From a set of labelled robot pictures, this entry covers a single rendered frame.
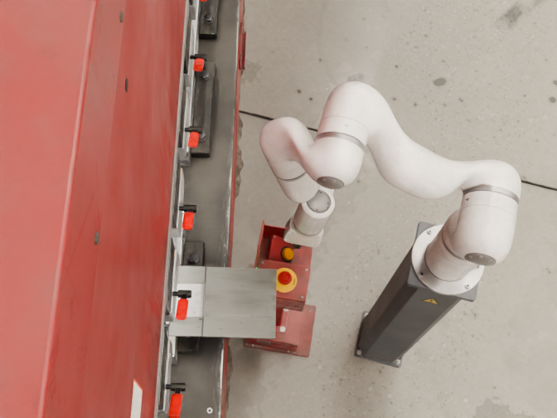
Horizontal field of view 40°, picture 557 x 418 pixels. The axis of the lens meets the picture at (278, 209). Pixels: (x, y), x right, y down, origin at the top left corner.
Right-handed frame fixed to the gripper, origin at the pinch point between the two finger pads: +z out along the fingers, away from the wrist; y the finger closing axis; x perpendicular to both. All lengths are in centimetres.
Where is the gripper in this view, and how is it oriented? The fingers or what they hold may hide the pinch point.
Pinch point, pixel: (298, 241)
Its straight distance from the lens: 218.1
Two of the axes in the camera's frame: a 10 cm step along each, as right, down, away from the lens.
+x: 1.6, -9.2, 3.7
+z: -1.3, 3.5, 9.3
